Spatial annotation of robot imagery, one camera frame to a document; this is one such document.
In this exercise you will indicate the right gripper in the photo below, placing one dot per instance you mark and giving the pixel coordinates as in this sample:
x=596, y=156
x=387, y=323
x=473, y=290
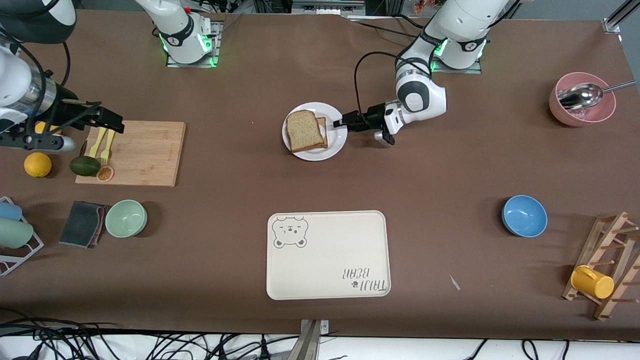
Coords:
x=61, y=108

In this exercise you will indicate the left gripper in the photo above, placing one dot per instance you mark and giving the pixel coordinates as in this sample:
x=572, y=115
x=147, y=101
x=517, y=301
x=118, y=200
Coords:
x=373, y=117

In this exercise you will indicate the white round plate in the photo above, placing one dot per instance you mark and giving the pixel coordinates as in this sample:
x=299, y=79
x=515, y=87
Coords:
x=320, y=155

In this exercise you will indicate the plain brown bread slice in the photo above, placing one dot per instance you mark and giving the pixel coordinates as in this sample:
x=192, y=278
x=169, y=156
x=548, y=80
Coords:
x=302, y=130

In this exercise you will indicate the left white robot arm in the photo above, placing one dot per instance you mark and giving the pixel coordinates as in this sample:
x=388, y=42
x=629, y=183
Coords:
x=465, y=20

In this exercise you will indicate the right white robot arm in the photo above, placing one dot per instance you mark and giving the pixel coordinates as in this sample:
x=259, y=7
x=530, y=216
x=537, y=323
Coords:
x=182, y=37

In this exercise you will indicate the silver metal clamp plate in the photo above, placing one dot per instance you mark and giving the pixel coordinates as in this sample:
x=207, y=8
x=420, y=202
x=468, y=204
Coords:
x=325, y=327

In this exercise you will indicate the yellow plastic knife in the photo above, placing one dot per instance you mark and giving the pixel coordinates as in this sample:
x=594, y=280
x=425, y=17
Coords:
x=97, y=142

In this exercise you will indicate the yellow plastic fork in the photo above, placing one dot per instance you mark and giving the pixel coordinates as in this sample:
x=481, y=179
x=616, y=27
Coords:
x=107, y=147

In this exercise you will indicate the green avocado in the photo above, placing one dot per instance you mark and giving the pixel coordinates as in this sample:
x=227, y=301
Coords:
x=85, y=166

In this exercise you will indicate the halved orange slice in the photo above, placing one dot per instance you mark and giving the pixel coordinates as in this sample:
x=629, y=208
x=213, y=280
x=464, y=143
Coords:
x=105, y=174

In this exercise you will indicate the wooden cutting board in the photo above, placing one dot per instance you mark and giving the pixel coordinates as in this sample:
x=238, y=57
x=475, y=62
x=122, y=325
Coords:
x=150, y=155

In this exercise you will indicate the yellow lemon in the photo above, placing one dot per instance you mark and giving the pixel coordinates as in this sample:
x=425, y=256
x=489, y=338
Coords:
x=42, y=127

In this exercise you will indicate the whole orange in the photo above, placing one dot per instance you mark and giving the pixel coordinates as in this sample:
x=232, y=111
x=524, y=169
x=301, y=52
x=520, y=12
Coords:
x=38, y=165

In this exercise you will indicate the pale green bowl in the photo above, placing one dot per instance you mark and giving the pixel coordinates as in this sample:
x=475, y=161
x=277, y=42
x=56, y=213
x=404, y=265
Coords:
x=125, y=219

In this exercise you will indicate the dark grey cloth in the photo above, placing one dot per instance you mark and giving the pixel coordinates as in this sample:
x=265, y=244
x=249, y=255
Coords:
x=80, y=222

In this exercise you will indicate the light blue cup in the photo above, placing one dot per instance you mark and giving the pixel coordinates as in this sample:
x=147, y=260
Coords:
x=10, y=211

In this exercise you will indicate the artificial flowers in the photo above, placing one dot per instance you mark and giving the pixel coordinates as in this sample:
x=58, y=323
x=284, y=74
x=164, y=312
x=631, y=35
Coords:
x=425, y=5

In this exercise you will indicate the cream bear print tray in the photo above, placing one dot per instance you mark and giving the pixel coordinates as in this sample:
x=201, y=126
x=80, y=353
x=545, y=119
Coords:
x=325, y=260

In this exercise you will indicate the pale green cup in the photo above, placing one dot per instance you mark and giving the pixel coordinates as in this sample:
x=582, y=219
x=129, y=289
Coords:
x=15, y=233

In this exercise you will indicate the small grey paper scrap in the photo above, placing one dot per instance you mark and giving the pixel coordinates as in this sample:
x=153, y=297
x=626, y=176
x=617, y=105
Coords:
x=454, y=282

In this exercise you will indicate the blue bowl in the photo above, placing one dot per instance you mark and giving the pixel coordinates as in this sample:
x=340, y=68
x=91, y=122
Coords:
x=525, y=216

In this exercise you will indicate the pink bowl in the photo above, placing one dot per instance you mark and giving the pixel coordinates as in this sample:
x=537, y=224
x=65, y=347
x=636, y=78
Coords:
x=557, y=112

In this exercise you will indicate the pink crystal bits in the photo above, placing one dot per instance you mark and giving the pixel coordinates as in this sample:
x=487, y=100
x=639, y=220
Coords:
x=580, y=114

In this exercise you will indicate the metal scoop spoon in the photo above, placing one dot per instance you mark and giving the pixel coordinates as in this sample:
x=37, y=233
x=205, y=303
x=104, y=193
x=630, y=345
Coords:
x=580, y=95

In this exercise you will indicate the grey metal strut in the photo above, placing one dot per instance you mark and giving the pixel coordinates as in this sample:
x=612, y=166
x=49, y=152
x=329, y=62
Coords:
x=306, y=345

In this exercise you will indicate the wooden mug rack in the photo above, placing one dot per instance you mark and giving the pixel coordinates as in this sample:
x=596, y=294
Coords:
x=586, y=250

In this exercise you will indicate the slanted aluminium extrusion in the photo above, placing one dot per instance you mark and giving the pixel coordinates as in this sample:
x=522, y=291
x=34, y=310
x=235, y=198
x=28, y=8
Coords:
x=620, y=12

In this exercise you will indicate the yellow mug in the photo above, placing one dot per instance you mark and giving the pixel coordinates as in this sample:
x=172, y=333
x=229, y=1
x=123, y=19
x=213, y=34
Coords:
x=595, y=284

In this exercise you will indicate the aluminium frame profile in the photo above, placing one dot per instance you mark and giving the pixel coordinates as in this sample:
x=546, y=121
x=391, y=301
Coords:
x=327, y=6

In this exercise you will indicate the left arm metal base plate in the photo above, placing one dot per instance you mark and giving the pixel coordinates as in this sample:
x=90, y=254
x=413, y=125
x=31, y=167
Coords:
x=475, y=70

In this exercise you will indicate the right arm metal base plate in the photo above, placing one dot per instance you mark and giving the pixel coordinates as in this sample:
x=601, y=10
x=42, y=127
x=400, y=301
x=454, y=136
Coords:
x=218, y=40

